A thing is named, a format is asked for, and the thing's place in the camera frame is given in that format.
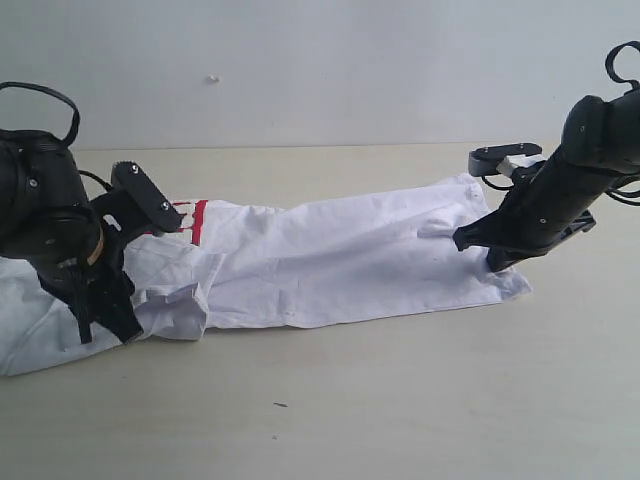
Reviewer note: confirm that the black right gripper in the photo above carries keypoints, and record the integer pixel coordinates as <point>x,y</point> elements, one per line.
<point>553,208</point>

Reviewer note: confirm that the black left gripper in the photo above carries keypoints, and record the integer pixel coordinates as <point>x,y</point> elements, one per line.
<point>87,272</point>

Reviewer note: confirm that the white t-shirt red lettering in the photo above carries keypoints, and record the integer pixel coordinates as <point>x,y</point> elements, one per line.
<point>322,263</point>

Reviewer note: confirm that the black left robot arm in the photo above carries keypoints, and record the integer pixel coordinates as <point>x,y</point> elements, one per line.
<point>39,178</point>

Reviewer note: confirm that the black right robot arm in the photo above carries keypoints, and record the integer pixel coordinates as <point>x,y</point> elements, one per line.
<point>598,135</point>

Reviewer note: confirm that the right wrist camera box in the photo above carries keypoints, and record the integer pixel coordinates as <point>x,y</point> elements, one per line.
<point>503,159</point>

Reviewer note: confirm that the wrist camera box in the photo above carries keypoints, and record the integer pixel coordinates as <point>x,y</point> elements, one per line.
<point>146,208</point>
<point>503,159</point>

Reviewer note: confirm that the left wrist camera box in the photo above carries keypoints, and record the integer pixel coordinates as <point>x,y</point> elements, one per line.
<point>146,208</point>

